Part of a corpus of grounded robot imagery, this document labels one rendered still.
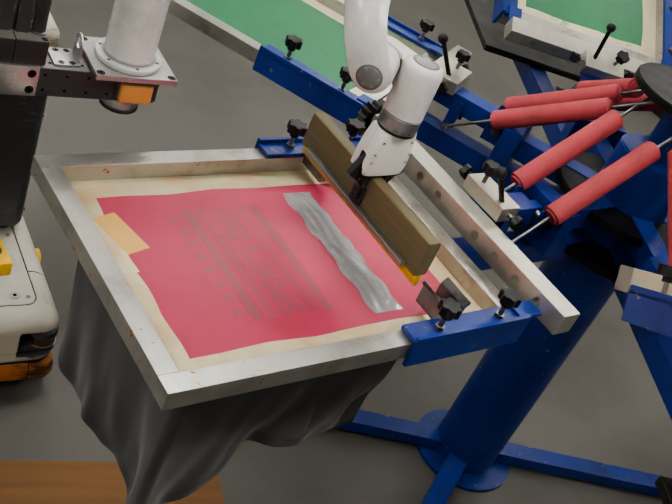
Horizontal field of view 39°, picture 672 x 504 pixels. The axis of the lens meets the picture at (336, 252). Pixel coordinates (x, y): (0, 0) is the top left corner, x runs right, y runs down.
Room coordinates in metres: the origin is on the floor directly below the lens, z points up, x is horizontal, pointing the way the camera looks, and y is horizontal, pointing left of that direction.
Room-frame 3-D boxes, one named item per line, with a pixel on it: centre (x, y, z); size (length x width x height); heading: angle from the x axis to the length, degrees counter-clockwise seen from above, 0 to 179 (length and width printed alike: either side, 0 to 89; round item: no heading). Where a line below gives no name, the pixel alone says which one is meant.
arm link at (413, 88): (1.58, 0.03, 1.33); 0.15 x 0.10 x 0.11; 89
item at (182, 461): (1.29, -0.03, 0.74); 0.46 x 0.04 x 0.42; 138
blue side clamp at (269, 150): (1.83, 0.13, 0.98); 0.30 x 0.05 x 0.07; 138
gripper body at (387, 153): (1.57, 0.00, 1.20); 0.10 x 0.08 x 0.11; 138
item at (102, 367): (1.25, 0.28, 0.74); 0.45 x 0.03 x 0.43; 48
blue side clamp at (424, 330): (1.46, -0.28, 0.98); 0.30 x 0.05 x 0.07; 138
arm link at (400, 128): (1.57, -0.01, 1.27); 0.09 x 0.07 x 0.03; 138
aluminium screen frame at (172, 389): (1.47, 0.09, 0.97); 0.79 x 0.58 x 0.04; 138
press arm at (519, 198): (1.88, -0.29, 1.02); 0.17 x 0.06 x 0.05; 138
